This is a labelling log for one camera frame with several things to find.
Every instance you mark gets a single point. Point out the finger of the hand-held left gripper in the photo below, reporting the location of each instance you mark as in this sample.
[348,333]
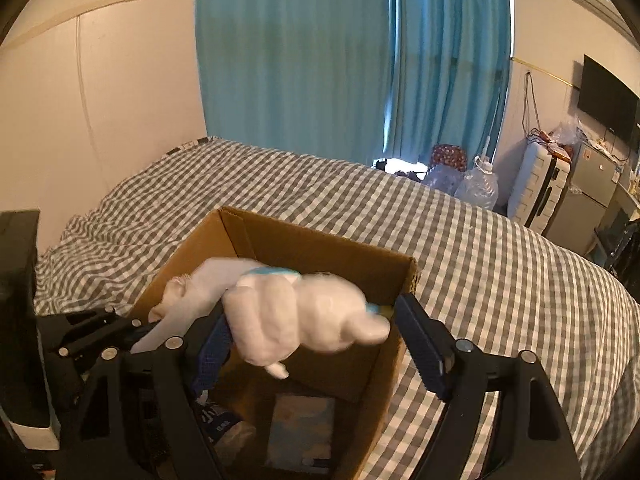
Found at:
[95,330]

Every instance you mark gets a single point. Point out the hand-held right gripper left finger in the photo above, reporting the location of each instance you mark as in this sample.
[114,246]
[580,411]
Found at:
[212,355]

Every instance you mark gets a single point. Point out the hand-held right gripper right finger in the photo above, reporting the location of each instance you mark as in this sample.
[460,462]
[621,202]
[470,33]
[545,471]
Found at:
[420,345]

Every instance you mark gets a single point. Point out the white plush toy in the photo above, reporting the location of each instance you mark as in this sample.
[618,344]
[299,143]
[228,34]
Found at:
[305,315]

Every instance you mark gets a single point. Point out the brown cardboard box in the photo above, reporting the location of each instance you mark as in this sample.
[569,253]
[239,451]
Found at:
[320,250]

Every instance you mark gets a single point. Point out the blue white snack packet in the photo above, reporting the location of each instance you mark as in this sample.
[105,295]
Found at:
[225,422]

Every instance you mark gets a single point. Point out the grey checkered blanket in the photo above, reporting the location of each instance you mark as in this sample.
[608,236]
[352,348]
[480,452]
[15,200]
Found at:
[500,270]

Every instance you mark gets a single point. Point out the blue patterned tissue pack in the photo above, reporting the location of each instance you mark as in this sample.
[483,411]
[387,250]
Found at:
[300,430]

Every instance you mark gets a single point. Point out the large clear water jug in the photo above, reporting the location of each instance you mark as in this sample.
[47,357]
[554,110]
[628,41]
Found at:
[477,185]

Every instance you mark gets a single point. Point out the red patterned container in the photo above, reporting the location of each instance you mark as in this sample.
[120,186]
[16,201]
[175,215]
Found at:
[448,155]

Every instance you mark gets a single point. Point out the white suitcase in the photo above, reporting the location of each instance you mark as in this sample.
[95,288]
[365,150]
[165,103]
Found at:
[537,185]

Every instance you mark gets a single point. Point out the black metal rack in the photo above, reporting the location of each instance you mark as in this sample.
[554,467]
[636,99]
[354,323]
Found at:
[617,245]

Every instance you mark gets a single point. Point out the silver mini fridge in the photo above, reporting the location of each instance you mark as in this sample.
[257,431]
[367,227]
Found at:
[587,195]

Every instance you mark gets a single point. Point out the clear plastic bag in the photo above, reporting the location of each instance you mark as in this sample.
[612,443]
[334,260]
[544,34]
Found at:
[567,132]

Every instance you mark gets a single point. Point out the narrow blue curtain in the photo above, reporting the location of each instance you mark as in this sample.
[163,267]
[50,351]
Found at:
[445,60]

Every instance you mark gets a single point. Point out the wide blue curtain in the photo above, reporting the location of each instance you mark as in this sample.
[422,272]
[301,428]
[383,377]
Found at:
[290,60]

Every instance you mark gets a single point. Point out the black wall television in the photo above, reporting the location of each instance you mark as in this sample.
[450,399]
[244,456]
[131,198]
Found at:
[607,95]

